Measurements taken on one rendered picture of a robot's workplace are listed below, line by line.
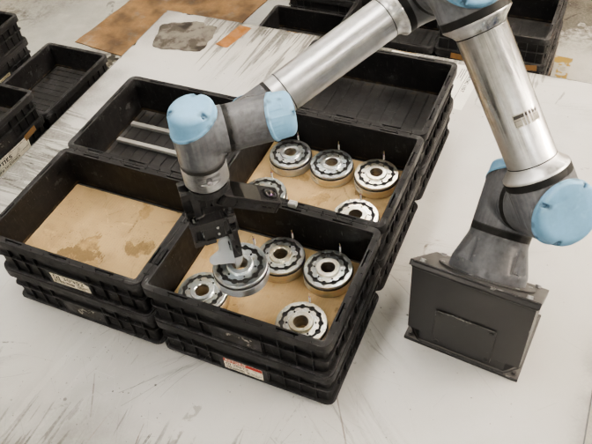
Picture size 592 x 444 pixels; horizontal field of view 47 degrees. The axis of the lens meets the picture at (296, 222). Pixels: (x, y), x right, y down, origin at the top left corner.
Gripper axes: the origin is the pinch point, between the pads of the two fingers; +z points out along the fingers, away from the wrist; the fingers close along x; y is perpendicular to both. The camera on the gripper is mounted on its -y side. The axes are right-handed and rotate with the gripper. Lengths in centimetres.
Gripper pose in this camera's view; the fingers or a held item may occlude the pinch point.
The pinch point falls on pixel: (237, 253)
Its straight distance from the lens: 128.5
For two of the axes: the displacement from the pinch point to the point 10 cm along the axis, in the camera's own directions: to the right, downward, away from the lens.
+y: -9.4, 2.9, -1.6
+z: 0.8, 6.7, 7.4
